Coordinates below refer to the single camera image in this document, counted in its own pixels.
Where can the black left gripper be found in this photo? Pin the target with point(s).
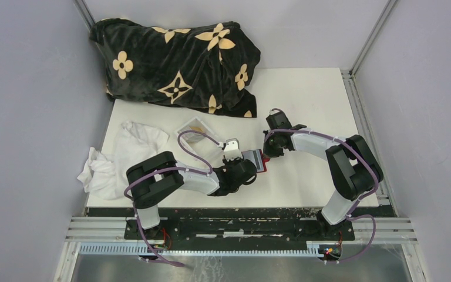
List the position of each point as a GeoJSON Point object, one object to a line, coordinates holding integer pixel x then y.
{"type": "Point", "coordinates": [228, 163]}

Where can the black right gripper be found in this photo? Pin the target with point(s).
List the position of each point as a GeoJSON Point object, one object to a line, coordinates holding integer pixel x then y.
{"type": "Point", "coordinates": [269, 153]}

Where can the red leather card holder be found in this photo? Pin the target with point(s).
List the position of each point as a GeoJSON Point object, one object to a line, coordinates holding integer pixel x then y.
{"type": "Point", "coordinates": [262, 168]}

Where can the white striped credit card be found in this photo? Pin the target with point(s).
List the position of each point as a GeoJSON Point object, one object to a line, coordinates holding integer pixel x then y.
{"type": "Point", "coordinates": [254, 156]}

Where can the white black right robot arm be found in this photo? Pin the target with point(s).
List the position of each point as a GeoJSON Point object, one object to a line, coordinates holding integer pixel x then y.
{"type": "Point", "coordinates": [354, 169]}

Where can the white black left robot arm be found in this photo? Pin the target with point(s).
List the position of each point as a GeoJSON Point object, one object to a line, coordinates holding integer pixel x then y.
{"type": "Point", "coordinates": [154, 179]}

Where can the white plastic card box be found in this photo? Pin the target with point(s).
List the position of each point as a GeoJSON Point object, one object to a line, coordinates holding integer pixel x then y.
{"type": "Point", "coordinates": [207, 148]}

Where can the stack of cards in box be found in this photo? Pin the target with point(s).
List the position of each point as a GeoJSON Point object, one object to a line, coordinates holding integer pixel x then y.
{"type": "Point", "coordinates": [194, 135]}

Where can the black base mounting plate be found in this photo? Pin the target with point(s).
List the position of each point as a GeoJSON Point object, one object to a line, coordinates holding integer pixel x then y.
{"type": "Point", "coordinates": [242, 229]}

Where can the black floral blanket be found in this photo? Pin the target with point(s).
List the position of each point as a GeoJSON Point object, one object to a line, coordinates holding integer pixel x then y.
{"type": "Point", "coordinates": [206, 68]}

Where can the white crumpled cloth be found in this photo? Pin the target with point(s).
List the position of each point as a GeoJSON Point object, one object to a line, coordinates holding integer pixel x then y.
{"type": "Point", "coordinates": [104, 175]}

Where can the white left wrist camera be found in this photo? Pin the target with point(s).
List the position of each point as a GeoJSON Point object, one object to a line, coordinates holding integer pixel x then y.
{"type": "Point", "coordinates": [231, 150]}

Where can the aluminium frame rail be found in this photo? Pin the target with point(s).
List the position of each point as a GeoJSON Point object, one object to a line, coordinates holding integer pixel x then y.
{"type": "Point", "coordinates": [390, 228]}

